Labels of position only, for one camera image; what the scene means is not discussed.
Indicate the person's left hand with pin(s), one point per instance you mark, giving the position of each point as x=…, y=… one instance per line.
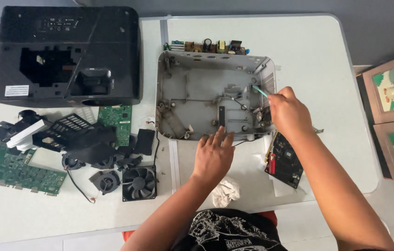
x=214, y=158

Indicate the person's right hand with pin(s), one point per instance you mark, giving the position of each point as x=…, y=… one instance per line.
x=293, y=116

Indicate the person's right fingers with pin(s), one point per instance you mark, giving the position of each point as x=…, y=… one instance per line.
x=280, y=99

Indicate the teal cleaning swab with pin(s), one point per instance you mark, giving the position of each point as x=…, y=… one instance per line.
x=259, y=91

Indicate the grey projector base shell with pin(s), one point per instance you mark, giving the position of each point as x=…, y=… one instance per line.
x=200, y=83

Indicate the black circuit board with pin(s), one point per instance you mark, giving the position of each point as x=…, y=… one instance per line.
x=286, y=164

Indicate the brown power supply board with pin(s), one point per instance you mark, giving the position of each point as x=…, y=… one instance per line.
x=214, y=47

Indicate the crumpled white tissue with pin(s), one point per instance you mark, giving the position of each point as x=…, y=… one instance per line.
x=225, y=191

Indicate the black flat plastic cover piece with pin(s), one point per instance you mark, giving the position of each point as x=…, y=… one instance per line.
x=144, y=141

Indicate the person's black printed shirt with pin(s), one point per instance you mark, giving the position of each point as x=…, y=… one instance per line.
x=225, y=232

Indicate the small green circuit board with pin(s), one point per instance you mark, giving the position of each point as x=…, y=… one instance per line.
x=118, y=120

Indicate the black square cooling fan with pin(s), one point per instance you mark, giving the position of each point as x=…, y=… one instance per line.
x=139, y=183

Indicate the small black plastic clips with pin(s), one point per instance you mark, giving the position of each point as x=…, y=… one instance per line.
x=129, y=163

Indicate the black projector top cover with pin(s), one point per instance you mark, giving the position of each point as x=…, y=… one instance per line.
x=113, y=38

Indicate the black blower fan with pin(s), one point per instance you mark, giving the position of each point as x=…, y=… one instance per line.
x=103, y=162
x=106, y=182

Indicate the black vented plastic housing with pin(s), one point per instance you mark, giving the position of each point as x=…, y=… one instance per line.
x=64, y=130

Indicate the black lens assembly white block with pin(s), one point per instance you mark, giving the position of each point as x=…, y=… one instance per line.
x=22, y=134

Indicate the large green circuit board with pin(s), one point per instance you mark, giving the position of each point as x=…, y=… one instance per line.
x=12, y=170

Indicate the small metal bracket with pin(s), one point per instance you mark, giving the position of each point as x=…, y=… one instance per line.
x=318, y=130

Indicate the black plastic duct shroud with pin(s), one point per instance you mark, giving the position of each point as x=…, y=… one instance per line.
x=94, y=148

